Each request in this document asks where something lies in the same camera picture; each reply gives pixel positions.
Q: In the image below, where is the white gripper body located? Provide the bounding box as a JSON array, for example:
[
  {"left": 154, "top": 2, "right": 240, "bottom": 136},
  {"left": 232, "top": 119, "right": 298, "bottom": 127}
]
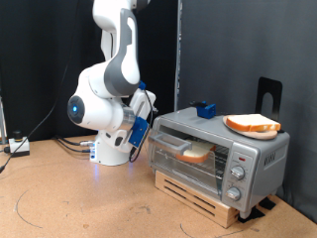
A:
[{"left": 104, "top": 88, "right": 158, "bottom": 154}]

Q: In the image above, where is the black spatula with blue block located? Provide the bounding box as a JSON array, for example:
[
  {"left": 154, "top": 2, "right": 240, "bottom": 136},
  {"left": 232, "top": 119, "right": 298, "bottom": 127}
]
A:
[{"left": 189, "top": 100, "right": 218, "bottom": 120}]

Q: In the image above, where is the white bread slice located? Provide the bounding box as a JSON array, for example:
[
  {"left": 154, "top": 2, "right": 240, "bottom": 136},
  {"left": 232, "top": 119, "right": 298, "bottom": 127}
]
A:
[
  {"left": 175, "top": 139, "right": 217, "bottom": 164},
  {"left": 225, "top": 113, "right": 282, "bottom": 133}
]

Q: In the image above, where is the wooden block under oven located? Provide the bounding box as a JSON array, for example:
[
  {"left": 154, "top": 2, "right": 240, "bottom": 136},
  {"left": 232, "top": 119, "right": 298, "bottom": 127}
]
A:
[{"left": 154, "top": 170, "right": 241, "bottom": 230}]

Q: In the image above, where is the silver oven knob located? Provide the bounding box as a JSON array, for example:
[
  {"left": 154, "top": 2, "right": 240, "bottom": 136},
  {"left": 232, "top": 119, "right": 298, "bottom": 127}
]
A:
[
  {"left": 230, "top": 166, "right": 246, "bottom": 181},
  {"left": 225, "top": 186, "right": 242, "bottom": 202}
]

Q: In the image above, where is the silver toaster oven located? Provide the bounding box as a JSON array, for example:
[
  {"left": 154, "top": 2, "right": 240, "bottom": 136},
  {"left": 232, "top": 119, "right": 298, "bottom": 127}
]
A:
[{"left": 147, "top": 107, "right": 291, "bottom": 220}]

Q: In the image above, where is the vertical metal pole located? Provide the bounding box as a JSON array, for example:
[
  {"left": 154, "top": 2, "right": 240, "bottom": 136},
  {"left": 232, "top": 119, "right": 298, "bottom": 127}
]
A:
[{"left": 173, "top": 0, "right": 183, "bottom": 112}]

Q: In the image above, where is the grey curtain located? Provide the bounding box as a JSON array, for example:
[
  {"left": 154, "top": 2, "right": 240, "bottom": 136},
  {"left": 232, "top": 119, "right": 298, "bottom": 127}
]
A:
[{"left": 179, "top": 0, "right": 317, "bottom": 223}]

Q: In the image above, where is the black curtain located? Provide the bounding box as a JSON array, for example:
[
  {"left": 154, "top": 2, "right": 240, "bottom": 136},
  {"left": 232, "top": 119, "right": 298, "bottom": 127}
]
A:
[{"left": 0, "top": 0, "right": 179, "bottom": 144}]

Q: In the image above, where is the black metal bookend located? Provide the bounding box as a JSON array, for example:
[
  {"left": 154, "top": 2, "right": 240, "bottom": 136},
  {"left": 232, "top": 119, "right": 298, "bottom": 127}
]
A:
[{"left": 256, "top": 76, "right": 284, "bottom": 134}]

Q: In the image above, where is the grey emergency stop box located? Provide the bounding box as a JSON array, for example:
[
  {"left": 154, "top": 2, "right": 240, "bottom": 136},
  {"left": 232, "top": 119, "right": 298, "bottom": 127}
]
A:
[{"left": 8, "top": 130, "right": 31, "bottom": 159}]

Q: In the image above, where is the metal stand leg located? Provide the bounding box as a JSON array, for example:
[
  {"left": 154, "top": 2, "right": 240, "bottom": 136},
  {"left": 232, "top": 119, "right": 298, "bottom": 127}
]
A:
[{"left": 0, "top": 95, "right": 8, "bottom": 146}]

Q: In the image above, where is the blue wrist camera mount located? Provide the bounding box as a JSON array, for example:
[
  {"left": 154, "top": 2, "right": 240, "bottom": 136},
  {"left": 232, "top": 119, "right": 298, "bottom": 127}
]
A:
[{"left": 128, "top": 80, "right": 151, "bottom": 149}]

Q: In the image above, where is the base cable with silver connector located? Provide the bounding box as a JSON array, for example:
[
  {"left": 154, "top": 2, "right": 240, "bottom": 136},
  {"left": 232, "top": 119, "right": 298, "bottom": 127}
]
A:
[{"left": 53, "top": 135, "right": 97, "bottom": 149}]

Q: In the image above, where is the black base cable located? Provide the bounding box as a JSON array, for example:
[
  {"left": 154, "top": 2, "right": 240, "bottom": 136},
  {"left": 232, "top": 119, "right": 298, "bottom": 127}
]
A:
[{"left": 56, "top": 138, "right": 93, "bottom": 155}]

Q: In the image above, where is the metal wire oven rack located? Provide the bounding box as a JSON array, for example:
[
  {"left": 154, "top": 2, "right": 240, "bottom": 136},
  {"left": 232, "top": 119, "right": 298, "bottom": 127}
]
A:
[{"left": 155, "top": 145, "right": 230, "bottom": 181}]

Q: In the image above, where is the long black camera cable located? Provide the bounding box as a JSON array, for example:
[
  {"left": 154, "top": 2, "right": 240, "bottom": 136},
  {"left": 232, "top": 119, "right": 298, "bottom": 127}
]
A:
[{"left": 0, "top": 0, "right": 156, "bottom": 174}]

